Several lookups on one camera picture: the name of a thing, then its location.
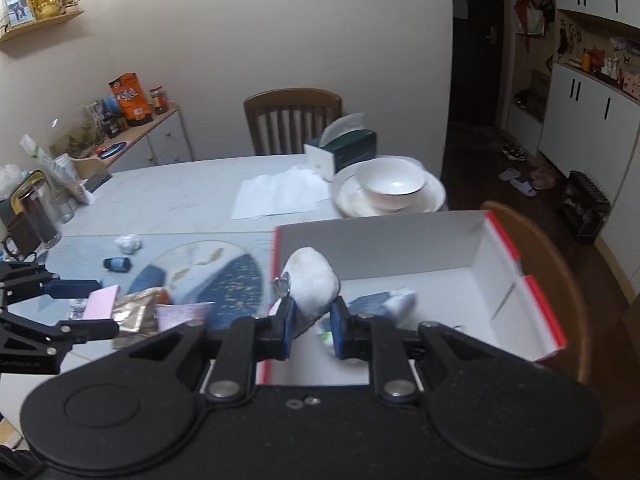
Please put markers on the orange bottle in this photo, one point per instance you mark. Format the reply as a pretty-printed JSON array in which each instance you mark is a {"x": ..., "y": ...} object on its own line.
[{"x": 585, "y": 60}]

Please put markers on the marble patterned desktop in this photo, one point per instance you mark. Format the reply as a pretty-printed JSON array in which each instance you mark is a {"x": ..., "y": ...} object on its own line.
[{"x": 190, "y": 195}]

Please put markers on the white bowl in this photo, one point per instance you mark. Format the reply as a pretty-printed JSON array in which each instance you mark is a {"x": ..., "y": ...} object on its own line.
[{"x": 395, "y": 185}]

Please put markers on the crumpled foil packet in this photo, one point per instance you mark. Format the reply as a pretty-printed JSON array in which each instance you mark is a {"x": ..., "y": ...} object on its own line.
[{"x": 137, "y": 317}]

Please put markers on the dark bottle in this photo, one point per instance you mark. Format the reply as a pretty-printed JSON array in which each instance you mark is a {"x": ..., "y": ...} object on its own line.
[{"x": 114, "y": 120}]

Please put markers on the wooden wall shelf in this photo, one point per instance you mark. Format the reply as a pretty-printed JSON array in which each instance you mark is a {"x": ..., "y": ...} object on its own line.
[{"x": 35, "y": 27}]

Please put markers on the sneakers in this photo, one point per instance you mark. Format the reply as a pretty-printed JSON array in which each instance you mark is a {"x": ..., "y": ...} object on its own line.
[{"x": 515, "y": 151}]

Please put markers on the round-backed wooden chair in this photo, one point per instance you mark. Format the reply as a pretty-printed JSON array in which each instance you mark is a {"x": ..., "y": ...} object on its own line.
[{"x": 550, "y": 260}]

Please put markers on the dark mug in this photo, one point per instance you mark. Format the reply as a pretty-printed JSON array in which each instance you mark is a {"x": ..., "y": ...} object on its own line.
[{"x": 21, "y": 240}]

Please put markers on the white sideboard cabinet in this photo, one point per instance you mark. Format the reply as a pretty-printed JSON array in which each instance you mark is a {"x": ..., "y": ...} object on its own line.
[{"x": 165, "y": 142}]

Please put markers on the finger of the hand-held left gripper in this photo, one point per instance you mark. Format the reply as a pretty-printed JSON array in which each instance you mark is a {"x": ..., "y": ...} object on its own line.
[
  {"x": 75, "y": 288},
  {"x": 90, "y": 331}
]

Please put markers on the hanging bags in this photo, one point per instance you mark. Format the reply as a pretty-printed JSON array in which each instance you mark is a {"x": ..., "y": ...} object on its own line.
[{"x": 534, "y": 15}]

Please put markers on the crumpled white paper ball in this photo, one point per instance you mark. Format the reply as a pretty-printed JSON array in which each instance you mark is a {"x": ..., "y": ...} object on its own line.
[{"x": 128, "y": 243}]

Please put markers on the beige wooden holder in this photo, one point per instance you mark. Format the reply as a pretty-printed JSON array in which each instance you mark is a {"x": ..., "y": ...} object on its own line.
[{"x": 85, "y": 166}]

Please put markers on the red-lidded jar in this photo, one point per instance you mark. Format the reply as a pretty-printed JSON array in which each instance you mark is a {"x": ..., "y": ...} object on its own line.
[{"x": 159, "y": 101}]

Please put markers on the red box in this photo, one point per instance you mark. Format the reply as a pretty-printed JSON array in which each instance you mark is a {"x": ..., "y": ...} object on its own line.
[{"x": 425, "y": 250}]

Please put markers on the orange snack bag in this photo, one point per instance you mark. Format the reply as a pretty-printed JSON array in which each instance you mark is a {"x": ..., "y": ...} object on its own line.
[{"x": 131, "y": 97}]

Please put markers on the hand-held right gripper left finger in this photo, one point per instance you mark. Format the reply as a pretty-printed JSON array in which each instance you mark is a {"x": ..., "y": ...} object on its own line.
[{"x": 284, "y": 332}]

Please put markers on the purple slippers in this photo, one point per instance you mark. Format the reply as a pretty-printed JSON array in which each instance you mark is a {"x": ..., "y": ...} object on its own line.
[{"x": 520, "y": 182}]

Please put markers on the pink slippers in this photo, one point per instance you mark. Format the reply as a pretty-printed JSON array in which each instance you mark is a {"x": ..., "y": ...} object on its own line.
[{"x": 544, "y": 178}]

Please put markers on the white and green bag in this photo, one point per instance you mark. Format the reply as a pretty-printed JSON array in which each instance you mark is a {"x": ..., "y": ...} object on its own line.
[{"x": 55, "y": 167}]

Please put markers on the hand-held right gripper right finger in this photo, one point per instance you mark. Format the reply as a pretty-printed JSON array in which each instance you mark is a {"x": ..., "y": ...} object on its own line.
[{"x": 340, "y": 334}]

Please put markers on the white paper towel sheet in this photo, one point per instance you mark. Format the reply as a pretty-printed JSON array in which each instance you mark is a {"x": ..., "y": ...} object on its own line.
[{"x": 275, "y": 195}]

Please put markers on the stacked white plates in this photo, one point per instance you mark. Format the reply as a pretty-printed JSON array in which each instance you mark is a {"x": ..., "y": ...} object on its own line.
[{"x": 350, "y": 195}]

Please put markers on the dark door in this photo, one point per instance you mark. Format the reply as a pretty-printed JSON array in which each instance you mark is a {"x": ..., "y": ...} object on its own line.
[{"x": 480, "y": 45}]

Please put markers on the slatted wooden chair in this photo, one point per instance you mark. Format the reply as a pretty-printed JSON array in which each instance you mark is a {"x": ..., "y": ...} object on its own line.
[{"x": 292, "y": 102}]

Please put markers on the pink sticky note pad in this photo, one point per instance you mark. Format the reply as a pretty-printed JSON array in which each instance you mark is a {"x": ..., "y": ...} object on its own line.
[{"x": 102, "y": 302}]

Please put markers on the small blue bottle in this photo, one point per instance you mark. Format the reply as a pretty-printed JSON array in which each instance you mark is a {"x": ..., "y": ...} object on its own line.
[{"x": 116, "y": 263}]

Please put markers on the glass jug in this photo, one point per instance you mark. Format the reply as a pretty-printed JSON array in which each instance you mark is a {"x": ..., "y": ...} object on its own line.
[{"x": 36, "y": 212}]

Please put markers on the blue and white packet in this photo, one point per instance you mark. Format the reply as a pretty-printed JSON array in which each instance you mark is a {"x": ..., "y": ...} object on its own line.
[{"x": 385, "y": 302}]

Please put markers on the photo frame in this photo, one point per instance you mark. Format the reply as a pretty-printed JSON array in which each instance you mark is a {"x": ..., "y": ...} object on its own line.
[{"x": 17, "y": 9}]

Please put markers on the white plate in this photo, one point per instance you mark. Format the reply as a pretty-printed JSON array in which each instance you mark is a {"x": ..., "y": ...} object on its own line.
[{"x": 437, "y": 200}]

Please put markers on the green tissue box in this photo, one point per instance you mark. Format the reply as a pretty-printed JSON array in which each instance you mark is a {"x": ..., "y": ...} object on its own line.
[{"x": 352, "y": 150}]

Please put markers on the pale purple packet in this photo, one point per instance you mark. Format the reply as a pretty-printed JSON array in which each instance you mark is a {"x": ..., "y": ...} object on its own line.
[{"x": 182, "y": 316}]

